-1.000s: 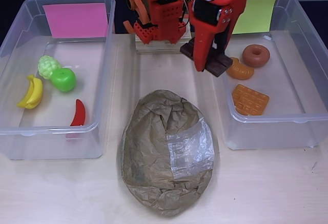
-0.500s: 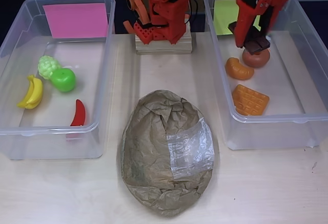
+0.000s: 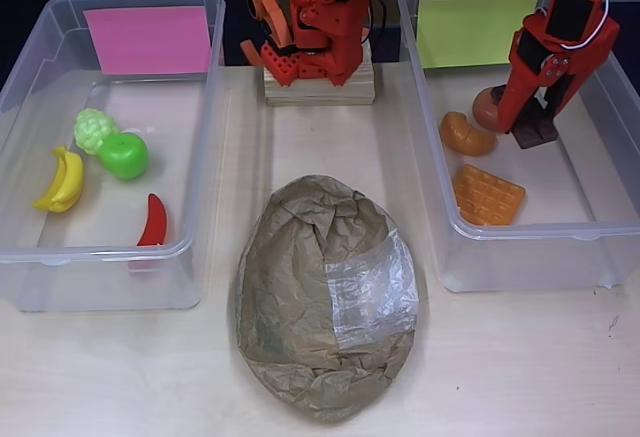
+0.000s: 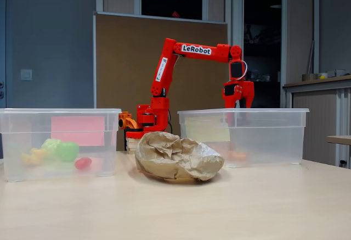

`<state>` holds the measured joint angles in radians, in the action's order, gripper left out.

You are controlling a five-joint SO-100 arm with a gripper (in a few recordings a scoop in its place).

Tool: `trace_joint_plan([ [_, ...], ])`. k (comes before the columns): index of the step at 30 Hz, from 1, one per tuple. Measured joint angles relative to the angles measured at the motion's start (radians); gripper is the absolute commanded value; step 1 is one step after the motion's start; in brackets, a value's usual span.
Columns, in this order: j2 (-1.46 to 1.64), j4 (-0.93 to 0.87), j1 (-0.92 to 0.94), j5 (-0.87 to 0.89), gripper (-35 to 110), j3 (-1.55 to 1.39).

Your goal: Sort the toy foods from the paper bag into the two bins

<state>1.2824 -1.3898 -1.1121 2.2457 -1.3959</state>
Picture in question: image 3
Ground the orange toy waffle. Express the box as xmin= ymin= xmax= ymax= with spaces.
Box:
xmin=452 ymin=164 xmax=528 ymax=227

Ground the wooden base block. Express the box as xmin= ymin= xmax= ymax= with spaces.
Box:
xmin=263 ymin=46 xmax=377 ymax=108

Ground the pink paper label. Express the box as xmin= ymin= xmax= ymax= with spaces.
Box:
xmin=82 ymin=5 xmax=212 ymax=76

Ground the brown toy doughnut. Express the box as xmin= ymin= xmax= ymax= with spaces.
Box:
xmin=472 ymin=85 xmax=506 ymax=133

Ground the green toy apple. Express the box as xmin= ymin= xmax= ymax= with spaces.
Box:
xmin=98 ymin=132 xmax=150 ymax=182

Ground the yellow toy banana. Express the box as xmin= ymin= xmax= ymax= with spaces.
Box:
xmin=32 ymin=144 xmax=85 ymax=215

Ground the orange toy croissant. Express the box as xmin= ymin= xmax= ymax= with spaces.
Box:
xmin=438 ymin=110 xmax=498 ymax=157

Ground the light green toy cauliflower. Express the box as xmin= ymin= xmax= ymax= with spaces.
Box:
xmin=73 ymin=107 xmax=120 ymax=157

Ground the red white black servo cable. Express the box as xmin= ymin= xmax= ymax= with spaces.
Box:
xmin=559 ymin=0 xmax=612 ymax=51

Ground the black base cable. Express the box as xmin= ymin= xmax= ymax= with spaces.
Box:
xmin=367 ymin=0 xmax=389 ymax=41

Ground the brown toy chocolate bar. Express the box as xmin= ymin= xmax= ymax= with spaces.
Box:
xmin=512 ymin=106 xmax=559 ymax=150

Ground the yellow-green paper label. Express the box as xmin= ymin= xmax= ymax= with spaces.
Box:
xmin=416 ymin=0 xmax=541 ymax=69

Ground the clear plastic bin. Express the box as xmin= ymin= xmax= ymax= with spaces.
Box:
xmin=397 ymin=0 xmax=640 ymax=293
xmin=0 ymin=0 xmax=227 ymax=313

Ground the red toy chili pepper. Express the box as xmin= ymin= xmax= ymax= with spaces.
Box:
xmin=136 ymin=193 xmax=170 ymax=248

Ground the crumpled brown paper bag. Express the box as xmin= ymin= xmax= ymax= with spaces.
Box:
xmin=232 ymin=172 xmax=419 ymax=423

